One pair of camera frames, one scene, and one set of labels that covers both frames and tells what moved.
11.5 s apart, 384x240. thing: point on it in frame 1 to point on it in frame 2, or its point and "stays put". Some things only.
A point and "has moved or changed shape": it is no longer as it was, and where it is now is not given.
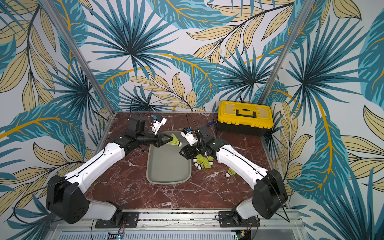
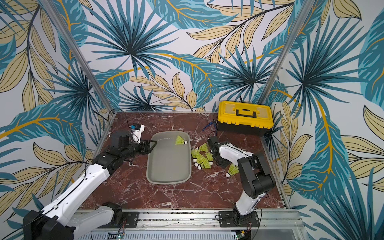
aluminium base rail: x=181 y=224 stays put
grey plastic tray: x=164 y=164 stays put
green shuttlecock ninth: x=230 y=172 stays put
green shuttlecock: x=175 y=141 has moved or changed shape
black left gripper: x=160 y=141 to x=145 y=146
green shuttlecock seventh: x=205 y=165 stays put
